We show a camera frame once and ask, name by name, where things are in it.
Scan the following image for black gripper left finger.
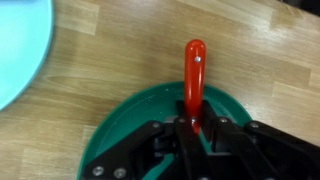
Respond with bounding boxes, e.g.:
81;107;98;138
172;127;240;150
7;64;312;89
81;99;209;180

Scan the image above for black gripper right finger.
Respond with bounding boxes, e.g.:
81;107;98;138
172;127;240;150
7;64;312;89
199;99;320;180

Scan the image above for red handled butter knife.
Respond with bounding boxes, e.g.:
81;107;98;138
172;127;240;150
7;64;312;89
184;39;207;135

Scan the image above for green plate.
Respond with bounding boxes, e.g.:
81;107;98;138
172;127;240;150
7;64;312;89
77;81;253;180

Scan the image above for light cyan plate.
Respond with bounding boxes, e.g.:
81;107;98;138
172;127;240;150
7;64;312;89
0;0;54;113

